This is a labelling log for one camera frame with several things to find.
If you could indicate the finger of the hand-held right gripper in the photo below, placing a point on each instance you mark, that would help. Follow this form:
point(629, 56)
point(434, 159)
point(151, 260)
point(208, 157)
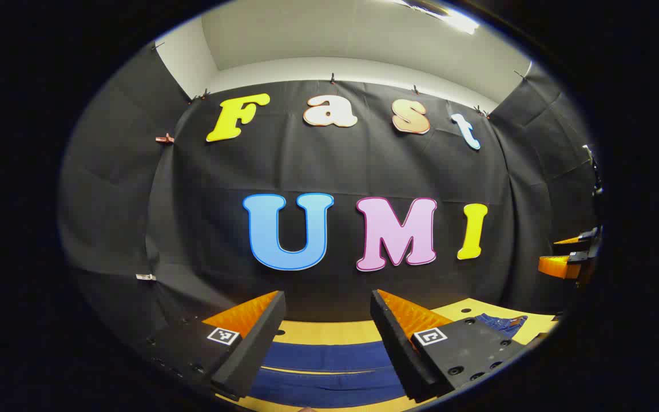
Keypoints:
point(570, 240)
point(558, 267)

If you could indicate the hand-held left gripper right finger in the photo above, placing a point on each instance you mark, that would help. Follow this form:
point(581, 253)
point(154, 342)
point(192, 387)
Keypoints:
point(401, 357)

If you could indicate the row of small black clips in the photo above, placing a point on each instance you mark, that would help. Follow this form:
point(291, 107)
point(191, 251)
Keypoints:
point(332, 78)

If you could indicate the blue jeans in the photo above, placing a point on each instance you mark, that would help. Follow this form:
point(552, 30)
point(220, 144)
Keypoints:
point(329, 357)

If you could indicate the small white clip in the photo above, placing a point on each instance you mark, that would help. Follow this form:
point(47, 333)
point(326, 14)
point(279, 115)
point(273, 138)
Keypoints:
point(146, 277)

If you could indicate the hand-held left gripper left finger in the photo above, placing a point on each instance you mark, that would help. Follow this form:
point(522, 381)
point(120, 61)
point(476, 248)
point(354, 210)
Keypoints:
point(249, 355)

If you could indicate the small red clamp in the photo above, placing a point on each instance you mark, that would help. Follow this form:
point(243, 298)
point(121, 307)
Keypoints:
point(165, 139)

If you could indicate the ceiling light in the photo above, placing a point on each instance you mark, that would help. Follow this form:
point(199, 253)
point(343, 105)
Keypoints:
point(455, 20)

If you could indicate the black backdrop cloth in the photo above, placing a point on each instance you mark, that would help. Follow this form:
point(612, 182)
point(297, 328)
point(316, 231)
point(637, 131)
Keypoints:
point(364, 166)

